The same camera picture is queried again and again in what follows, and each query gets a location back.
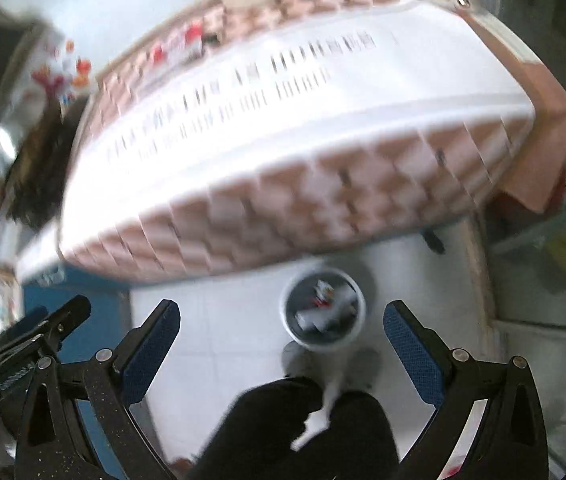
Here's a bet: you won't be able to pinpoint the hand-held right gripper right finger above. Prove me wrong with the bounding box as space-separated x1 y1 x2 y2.
383 300 549 480

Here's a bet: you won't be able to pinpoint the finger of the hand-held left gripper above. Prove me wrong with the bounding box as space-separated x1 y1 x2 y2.
0 295 92 359
0 307 52 344

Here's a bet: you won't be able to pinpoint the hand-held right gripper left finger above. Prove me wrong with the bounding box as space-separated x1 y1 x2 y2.
14 299 182 480

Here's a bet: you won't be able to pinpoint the white round trash bin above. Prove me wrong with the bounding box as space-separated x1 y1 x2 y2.
279 266 367 354

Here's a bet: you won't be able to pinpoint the black cabinet knob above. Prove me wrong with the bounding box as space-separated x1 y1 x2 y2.
420 229 446 255

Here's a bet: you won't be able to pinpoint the grey shoe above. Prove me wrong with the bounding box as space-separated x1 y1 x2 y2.
281 340 320 381

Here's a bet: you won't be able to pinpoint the person's black pants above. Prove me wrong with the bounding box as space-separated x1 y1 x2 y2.
197 377 402 480

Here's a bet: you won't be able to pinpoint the glass sliding door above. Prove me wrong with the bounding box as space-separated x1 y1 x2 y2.
478 0 566 480

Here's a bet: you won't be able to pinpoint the steel basin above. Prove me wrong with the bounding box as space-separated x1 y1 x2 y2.
0 110 34 181

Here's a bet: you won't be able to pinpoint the pink tablecloth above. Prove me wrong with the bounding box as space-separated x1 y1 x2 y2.
463 4 566 214

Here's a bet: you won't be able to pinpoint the checkered table mat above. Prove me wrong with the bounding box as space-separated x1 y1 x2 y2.
57 0 536 287

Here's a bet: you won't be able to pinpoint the red and white food bag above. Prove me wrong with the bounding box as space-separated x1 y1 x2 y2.
150 20 212 69

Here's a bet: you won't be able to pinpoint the colourful wall stickers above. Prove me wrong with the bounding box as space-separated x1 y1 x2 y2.
30 37 97 106

